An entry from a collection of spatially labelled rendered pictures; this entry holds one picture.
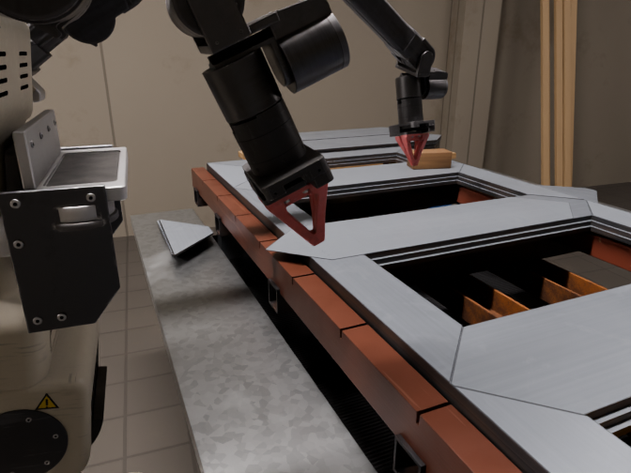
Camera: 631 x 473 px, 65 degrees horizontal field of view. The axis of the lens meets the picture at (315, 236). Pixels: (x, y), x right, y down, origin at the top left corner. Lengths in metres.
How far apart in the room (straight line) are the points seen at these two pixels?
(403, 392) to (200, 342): 0.47
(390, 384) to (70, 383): 0.38
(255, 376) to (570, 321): 0.47
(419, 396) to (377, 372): 0.06
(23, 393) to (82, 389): 0.06
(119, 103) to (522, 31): 3.03
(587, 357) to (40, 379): 0.65
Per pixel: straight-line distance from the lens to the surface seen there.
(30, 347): 0.68
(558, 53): 4.19
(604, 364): 0.67
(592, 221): 1.23
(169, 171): 3.50
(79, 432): 0.74
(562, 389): 0.60
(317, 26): 0.48
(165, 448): 1.78
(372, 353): 0.64
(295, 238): 0.94
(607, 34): 5.08
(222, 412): 0.79
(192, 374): 0.87
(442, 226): 1.04
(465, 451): 0.53
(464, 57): 3.96
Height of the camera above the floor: 1.18
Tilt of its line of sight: 20 degrees down
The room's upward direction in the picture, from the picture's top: straight up
